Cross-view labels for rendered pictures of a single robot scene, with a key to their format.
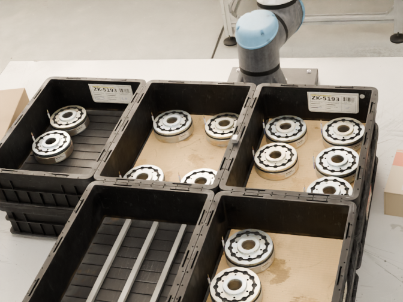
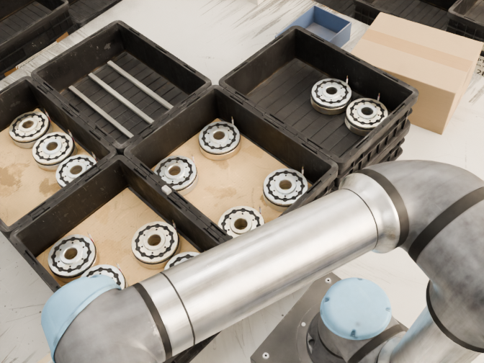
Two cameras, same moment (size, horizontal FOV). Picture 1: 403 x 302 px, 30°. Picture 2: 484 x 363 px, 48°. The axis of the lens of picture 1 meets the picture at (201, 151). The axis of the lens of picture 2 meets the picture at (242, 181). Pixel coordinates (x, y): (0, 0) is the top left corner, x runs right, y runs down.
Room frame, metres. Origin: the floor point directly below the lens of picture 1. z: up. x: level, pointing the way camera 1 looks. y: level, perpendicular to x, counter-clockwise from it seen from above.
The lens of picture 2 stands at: (1.81, -0.63, 1.87)
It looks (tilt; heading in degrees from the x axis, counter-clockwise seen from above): 53 degrees down; 117
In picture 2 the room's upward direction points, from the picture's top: 7 degrees counter-clockwise
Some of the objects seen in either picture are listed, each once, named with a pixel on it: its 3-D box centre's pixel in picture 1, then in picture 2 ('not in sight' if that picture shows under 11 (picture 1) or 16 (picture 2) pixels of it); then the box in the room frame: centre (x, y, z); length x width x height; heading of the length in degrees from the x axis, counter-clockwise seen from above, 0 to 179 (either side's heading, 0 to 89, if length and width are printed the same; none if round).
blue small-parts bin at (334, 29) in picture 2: not in sight; (312, 37); (1.45, 0.72, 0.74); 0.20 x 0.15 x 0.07; 69
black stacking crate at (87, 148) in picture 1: (74, 141); (315, 104); (1.57, 0.32, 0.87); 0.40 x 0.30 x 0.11; 156
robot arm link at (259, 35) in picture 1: (258, 39); (355, 318); (1.80, -0.22, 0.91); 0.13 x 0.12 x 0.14; 143
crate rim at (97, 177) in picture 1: (179, 132); (228, 162); (1.45, 0.04, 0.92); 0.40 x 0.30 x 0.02; 156
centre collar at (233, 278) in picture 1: (234, 285); (52, 146); (0.99, -0.01, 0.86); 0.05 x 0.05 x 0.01
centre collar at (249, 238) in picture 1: (248, 245); (76, 170); (1.09, -0.06, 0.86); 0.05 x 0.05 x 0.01
